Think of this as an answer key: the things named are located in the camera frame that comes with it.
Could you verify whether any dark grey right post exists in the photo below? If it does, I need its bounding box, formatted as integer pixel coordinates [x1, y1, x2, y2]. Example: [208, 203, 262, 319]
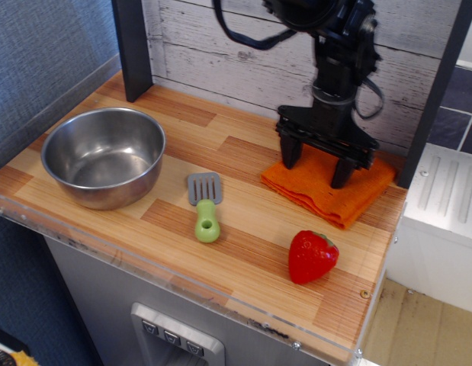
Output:
[397, 0, 472, 188]

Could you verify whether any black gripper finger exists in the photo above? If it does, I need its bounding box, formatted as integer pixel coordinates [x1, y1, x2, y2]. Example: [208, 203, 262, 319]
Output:
[280, 135, 303, 169]
[331, 159, 355, 189]

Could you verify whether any dark grey left post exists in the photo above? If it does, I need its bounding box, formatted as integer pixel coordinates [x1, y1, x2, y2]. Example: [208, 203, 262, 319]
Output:
[111, 0, 153, 102]

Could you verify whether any yellow object bottom corner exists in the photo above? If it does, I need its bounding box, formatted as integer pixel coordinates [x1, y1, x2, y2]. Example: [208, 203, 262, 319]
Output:
[10, 351, 39, 366]

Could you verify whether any clear acrylic table edge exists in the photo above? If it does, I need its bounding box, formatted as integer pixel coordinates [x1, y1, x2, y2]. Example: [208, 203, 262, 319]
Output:
[0, 194, 364, 365]

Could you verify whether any stainless steel bowl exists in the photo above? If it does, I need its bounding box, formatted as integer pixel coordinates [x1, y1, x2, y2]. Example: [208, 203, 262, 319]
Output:
[41, 108, 166, 210]

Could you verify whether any orange cloth napkin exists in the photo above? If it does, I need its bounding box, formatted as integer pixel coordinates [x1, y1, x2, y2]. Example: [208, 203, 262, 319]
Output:
[261, 146, 397, 230]

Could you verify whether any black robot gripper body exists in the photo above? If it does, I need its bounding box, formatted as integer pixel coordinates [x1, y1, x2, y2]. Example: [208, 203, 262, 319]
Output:
[276, 99, 379, 169]

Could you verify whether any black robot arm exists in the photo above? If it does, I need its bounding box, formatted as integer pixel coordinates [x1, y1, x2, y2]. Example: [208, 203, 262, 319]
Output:
[264, 1, 381, 189]

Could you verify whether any red plastic strawberry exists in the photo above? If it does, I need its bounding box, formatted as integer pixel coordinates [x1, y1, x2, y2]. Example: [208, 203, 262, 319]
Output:
[288, 230, 339, 284]

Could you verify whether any white ridged sink counter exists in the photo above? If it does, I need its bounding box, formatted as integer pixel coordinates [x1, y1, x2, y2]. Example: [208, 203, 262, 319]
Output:
[386, 144, 472, 312]

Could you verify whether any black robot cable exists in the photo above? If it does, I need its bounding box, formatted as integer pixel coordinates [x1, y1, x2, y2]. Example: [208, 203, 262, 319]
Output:
[211, 0, 385, 120]

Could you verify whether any grey green toy spatula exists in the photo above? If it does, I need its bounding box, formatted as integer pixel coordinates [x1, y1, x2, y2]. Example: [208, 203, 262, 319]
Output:
[187, 172, 222, 243]

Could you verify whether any grey toy dispenser panel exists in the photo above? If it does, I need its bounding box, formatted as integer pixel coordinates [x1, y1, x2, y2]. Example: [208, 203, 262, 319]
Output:
[130, 302, 226, 365]

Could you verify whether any dark grey post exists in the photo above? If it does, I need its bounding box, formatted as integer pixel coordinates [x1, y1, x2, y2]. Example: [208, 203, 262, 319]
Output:
[111, 0, 153, 102]
[397, 0, 472, 188]

